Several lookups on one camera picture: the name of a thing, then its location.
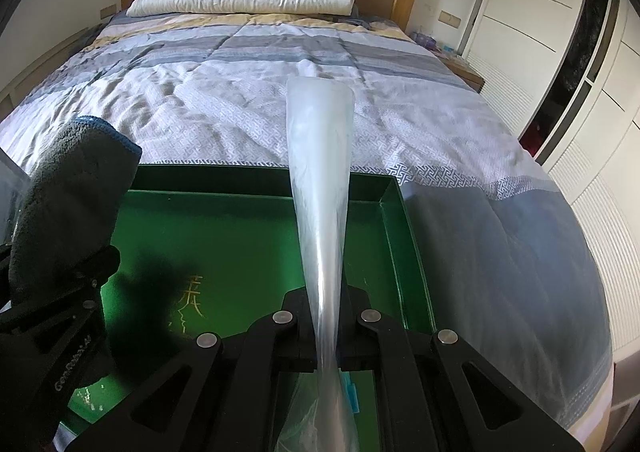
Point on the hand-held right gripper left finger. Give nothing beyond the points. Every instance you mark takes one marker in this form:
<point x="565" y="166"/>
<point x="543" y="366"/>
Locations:
<point x="292" y="337"/>

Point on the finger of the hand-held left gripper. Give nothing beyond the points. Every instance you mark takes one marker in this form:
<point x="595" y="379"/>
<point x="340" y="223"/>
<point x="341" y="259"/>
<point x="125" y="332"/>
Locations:
<point x="75" y="292"/>

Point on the striped grey quilt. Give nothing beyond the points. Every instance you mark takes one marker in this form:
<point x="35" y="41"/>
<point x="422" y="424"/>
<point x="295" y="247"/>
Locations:
<point x="225" y="81"/>

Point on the beige wall socket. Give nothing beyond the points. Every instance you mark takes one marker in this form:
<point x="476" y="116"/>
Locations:
<point x="108" y="11"/>
<point x="449" y="19"/>

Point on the wooden nightstand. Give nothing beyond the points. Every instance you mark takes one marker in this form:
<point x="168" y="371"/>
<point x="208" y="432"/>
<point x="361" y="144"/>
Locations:
<point x="467" y="74"/>

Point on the grey towel with blue trim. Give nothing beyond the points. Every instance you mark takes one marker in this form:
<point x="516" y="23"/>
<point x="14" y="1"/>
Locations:
<point x="70" y="192"/>

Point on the clear plastic bag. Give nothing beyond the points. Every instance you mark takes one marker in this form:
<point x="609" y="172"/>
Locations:
<point x="320" y="182"/>

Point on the purple items on nightstand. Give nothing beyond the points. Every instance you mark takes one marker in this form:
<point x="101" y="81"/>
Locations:
<point x="425" y="39"/>

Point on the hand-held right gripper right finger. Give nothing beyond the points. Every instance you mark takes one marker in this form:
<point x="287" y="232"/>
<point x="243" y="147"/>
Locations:
<point x="352" y="337"/>

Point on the white wardrobe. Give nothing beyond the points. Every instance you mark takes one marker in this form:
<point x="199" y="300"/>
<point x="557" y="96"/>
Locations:
<point x="545" y="6"/>

